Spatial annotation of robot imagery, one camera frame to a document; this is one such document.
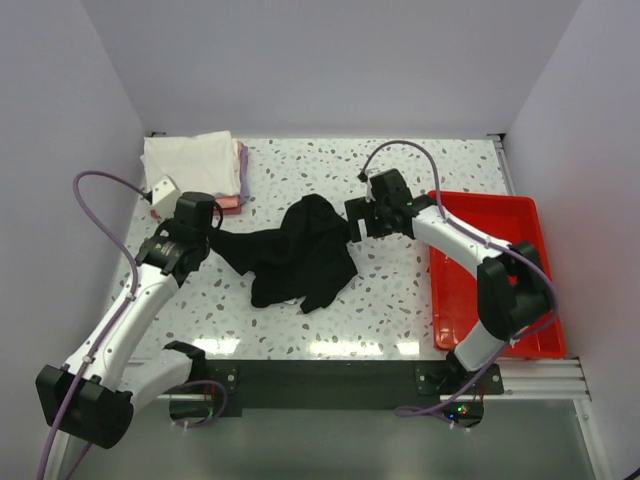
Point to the black t shirt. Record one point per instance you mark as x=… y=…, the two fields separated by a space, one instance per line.
x=305 y=258

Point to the folded white t shirt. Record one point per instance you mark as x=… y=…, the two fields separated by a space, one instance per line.
x=207 y=163

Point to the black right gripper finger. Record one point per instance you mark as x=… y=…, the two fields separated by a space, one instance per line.
x=358 y=230
x=358 y=208

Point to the folded pink t shirt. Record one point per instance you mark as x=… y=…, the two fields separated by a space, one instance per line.
x=230 y=205

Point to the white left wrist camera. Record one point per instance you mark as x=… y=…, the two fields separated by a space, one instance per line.
x=164 y=196

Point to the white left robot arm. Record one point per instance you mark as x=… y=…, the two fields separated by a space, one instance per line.
x=92 y=396

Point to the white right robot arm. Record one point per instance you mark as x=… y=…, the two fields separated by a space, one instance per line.
x=512 y=290

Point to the folded purple t shirt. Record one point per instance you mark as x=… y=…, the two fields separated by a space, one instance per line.
x=244 y=195

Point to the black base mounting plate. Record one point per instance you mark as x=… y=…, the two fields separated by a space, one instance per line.
x=408 y=388

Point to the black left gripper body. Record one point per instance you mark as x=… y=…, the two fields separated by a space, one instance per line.
x=205 y=242

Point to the red plastic tray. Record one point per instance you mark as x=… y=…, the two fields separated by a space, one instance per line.
x=513 y=219

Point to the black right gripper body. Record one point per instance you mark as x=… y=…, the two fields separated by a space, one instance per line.
x=377 y=225

